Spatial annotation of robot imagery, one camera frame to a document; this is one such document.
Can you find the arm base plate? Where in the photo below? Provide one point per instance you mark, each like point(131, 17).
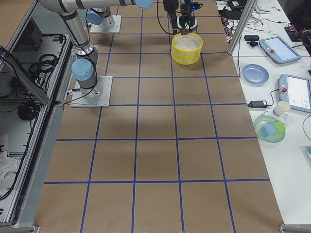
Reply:
point(111, 24)
point(99, 96)

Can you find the far teach pendant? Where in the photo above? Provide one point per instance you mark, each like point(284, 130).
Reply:
point(280, 51)

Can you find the white crumpled cloth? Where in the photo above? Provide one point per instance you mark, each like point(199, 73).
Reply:
point(8, 165)

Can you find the blue plate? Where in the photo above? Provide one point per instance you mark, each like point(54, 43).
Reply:
point(255, 75)

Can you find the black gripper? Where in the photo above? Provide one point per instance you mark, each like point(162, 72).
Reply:
point(186, 9)
point(168, 5)

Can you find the black power adapter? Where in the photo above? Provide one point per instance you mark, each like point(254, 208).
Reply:
point(257, 104)

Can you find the near teach pendant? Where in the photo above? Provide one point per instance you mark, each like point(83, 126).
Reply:
point(296, 91)

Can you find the translucent green bowl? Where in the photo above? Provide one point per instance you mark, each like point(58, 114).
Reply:
point(263, 120)

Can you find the black webcam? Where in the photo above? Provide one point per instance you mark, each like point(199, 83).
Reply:
point(252, 40)

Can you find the blue foam cube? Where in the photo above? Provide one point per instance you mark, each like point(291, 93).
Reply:
point(267, 130)

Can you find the green foam block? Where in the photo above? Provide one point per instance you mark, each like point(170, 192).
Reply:
point(279, 127)

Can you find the brown steamed bun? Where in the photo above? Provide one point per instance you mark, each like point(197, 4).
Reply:
point(184, 32)

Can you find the teach pendant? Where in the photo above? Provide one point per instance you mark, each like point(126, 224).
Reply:
point(296, 91)
point(280, 51)

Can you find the paper cup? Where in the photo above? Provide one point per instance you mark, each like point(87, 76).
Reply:
point(281, 108)

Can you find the yellow rimmed steamer basket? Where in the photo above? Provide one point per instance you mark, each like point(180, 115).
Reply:
point(187, 45)
point(185, 60)

